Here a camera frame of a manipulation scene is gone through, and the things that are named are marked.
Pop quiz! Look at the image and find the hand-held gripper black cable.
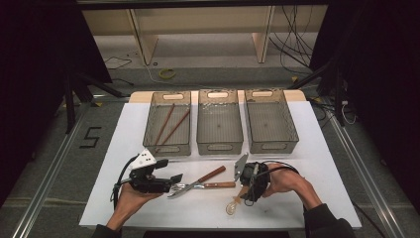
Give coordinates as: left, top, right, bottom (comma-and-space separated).
243, 160, 307, 212
110, 155, 140, 211

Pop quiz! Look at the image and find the bundle of black cables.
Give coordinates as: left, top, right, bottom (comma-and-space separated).
267, 4, 315, 74

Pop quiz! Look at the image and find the fork with wooden handle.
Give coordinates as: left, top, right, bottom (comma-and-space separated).
167, 180, 237, 196

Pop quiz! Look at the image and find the yellow tape roll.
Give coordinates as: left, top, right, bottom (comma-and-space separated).
157, 67, 177, 80

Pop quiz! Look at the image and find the person's right hand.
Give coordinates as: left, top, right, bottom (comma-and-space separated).
264, 163, 313, 208

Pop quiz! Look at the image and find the knife with red-brown handle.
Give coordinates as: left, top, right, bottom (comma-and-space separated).
166, 165, 228, 200

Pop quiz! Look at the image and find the light wooden spoon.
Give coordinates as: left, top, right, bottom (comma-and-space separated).
225, 185, 251, 216

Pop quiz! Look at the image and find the person's left hand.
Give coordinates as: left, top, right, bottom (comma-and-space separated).
113, 183, 163, 230

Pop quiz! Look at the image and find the metal floor rail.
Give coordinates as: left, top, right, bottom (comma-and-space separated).
325, 100, 408, 238
11, 102, 93, 238

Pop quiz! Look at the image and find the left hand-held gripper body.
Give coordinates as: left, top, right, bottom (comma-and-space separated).
128, 148, 172, 194

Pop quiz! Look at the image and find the light wooden desk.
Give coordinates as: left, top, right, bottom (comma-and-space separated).
81, 4, 330, 65

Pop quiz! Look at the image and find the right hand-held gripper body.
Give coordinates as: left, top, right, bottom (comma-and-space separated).
233, 152, 272, 203

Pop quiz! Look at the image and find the grey translucent plastic bin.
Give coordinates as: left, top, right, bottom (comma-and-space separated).
196, 88, 245, 157
142, 90, 192, 158
244, 88, 300, 155

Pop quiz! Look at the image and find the thin white floor cable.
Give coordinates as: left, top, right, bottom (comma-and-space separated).
141, 61, 212, 89

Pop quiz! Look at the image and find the thin black floor cable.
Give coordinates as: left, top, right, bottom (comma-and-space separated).
104, 56, 133, 70

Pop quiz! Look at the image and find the black tripod stand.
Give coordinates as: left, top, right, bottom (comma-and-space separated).
63, 69, 131, 135

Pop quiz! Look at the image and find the right hand-held gripper black cable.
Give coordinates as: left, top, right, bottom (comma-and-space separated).
243, 160, 307, 212

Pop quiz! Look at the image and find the black metal stand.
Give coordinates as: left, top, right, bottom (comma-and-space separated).
286, 59, 349, 128

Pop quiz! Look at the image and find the left hand-held gripper black cable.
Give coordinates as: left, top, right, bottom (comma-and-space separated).
110, 155, 140, 211

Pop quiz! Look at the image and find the brown wooden chopstick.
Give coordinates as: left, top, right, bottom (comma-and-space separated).
154, 103, 176, 147
155, 109, 191, 154

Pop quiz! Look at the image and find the black curtain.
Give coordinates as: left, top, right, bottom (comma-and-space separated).
309, 0, 420, 221
0, 0, 113, 207

